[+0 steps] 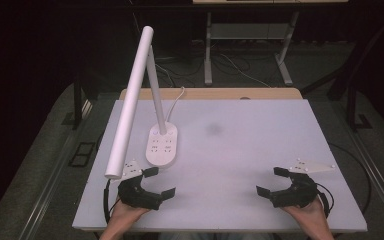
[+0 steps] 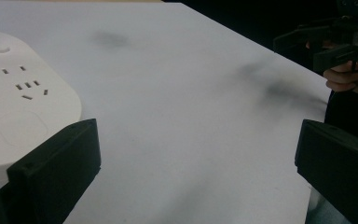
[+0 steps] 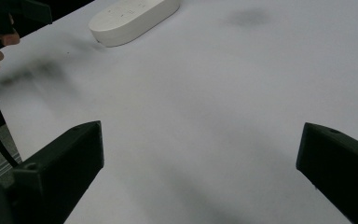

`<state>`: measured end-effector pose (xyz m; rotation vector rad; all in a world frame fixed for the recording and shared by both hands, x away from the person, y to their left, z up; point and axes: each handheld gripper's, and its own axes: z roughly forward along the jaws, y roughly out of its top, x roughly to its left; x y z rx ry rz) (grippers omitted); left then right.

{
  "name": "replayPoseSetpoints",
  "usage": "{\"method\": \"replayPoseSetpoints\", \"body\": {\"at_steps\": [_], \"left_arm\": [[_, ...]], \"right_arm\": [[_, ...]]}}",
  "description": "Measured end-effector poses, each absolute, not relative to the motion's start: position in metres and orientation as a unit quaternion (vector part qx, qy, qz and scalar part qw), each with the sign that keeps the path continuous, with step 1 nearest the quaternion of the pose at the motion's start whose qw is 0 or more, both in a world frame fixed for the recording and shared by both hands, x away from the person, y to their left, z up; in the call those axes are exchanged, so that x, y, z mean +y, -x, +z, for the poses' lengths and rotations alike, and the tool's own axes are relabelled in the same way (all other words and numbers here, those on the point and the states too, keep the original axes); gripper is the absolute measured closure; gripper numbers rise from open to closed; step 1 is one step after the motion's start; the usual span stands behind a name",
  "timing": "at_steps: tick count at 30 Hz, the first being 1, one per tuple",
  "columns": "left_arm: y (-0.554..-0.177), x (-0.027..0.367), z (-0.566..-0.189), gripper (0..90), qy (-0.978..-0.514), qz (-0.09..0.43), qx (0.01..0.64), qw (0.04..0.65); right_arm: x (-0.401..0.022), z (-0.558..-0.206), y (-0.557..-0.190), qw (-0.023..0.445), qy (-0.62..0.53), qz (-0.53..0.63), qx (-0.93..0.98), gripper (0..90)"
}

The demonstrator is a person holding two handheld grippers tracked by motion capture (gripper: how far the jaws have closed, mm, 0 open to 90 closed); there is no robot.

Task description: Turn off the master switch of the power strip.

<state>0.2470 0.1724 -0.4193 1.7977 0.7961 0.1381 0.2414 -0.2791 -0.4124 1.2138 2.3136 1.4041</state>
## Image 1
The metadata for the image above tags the black floor frame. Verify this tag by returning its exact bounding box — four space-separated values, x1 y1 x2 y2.
67 141 97 168

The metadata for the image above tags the thin black floor cable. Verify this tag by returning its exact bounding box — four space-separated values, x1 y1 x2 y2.
327 142 372 215

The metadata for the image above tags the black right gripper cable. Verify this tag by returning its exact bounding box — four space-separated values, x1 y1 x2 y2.
315 182 336 220

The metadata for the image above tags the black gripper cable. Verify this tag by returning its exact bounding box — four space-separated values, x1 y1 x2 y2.
315 182 336 220
102 178 122 225

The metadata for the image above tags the person's left hand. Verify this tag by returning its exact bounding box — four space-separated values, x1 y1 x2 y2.
107 197 152 229

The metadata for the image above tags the white lamp power cable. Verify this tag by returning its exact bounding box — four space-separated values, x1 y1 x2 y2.
165 86 186 123

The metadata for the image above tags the white desk lamp with socket base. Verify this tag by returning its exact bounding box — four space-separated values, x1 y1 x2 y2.
104 25 179 180

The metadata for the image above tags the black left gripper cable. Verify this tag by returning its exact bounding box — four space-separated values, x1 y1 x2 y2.
102 178 122 225

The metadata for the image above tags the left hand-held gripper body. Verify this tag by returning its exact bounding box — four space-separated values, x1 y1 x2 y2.
117 158 164 211

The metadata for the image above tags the white floor cable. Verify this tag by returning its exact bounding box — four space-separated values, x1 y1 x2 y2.
218 53 272 89

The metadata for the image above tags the black metal stand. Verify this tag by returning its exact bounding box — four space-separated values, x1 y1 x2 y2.
300 19 384 132
71 66 101 132

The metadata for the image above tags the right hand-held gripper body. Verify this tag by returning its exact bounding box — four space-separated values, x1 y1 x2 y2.
269 158 336 209

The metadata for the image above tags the person's right hand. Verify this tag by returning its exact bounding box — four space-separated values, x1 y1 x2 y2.
281 197 326 229

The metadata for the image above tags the grey metal table frame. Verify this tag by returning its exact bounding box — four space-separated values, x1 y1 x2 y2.
192 0 350 87

